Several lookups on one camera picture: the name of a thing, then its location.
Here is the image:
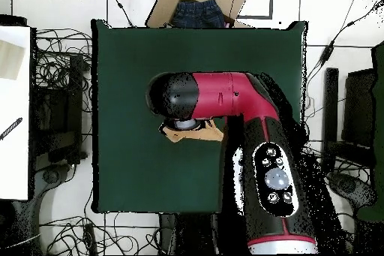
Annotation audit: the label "dark blue jeans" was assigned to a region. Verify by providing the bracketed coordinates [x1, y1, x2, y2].
[171, 0, 227, 29]

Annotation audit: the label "white side table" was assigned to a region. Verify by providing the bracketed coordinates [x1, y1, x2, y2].
[0, 25, 32, 201]

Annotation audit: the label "orange terry towel white tag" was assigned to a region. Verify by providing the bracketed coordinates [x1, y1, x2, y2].
[158, 117, 226, 143]

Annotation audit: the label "brown cardboard box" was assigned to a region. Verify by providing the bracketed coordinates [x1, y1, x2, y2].
[145, 0, 248, 29]

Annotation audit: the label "dark green tablecloth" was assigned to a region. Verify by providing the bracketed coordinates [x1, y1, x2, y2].
[91, 19, 309, 214]

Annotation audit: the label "black floor frame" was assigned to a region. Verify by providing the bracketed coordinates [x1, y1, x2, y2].
[229, 0, 275, 20]

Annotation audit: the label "black cable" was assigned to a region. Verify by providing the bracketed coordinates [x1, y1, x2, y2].
[304, 0, 384, 95]
[103, 0, 136, 28]
[40, 213, 161, 256]

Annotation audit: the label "black equipment stand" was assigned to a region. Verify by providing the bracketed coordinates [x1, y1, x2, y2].
[31, 53, 89, 173]

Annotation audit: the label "beige paper sheet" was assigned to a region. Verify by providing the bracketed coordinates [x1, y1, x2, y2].
[0, 39, 26, 81]

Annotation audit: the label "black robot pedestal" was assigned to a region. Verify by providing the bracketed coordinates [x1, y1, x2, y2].
[158, 212, 250, 256]

